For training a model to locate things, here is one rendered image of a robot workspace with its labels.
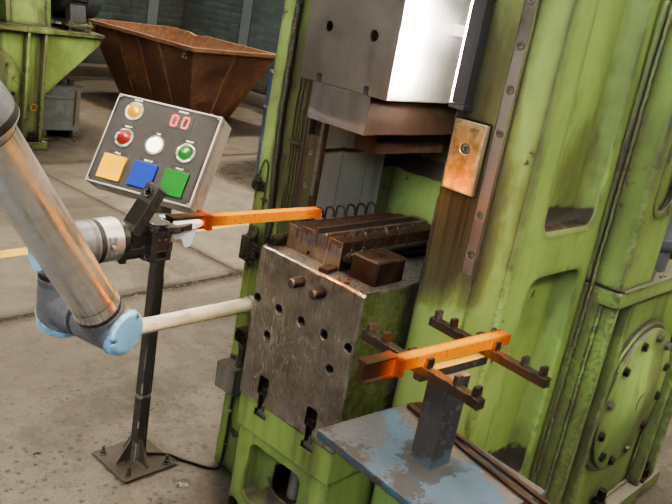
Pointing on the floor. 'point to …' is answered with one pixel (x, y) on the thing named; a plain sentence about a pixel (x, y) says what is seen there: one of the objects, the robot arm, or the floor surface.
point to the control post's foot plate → (119, 457)
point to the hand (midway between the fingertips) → (196, 218)
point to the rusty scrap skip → (180, 66)
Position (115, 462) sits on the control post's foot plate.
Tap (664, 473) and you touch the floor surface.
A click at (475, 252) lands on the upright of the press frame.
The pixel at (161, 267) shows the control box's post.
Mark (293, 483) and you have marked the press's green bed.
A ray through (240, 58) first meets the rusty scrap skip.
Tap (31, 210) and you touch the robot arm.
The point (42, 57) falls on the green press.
